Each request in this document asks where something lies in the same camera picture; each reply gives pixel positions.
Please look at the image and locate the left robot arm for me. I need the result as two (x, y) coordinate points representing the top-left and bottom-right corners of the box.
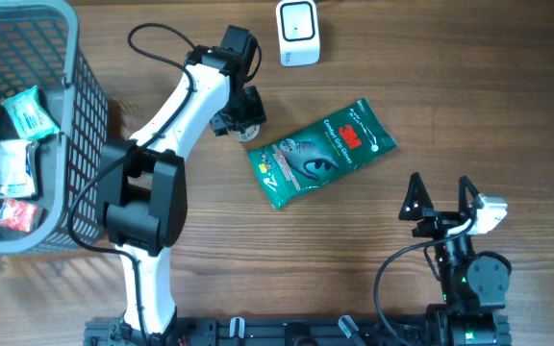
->
(97, 26), (266, 345)

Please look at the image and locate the white barcode scanner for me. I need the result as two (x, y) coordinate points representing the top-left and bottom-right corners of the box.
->
(275, 0), (320, 67)

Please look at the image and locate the red snack packet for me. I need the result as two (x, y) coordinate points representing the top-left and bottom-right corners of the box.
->
(0, 199), (41, 233)

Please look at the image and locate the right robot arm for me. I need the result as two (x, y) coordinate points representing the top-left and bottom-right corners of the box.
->
(399, 172), (512, 345)

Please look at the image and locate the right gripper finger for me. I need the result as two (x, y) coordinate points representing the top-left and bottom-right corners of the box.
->
(459, 176), (479, 216)
(398, 172), (434, 221)

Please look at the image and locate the grey plastic shopping basket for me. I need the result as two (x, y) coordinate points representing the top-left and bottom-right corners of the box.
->
(0, 1), (109, 255)

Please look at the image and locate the green lidded jar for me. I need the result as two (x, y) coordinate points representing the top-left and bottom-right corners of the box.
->
(229, 124), (261, 142)

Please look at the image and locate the white tissue pack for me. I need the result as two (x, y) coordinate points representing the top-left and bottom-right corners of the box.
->
(0, 139), (38, 199)

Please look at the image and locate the teal wet wipes pack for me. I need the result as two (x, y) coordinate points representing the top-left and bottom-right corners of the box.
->
(2, 86), (61, 140)

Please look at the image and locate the green 3M gloves package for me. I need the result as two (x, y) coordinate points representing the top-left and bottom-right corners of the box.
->
(248, 98), (397, 210)

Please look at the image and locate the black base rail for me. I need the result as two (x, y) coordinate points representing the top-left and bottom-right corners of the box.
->
(83, 311), (513, 346)

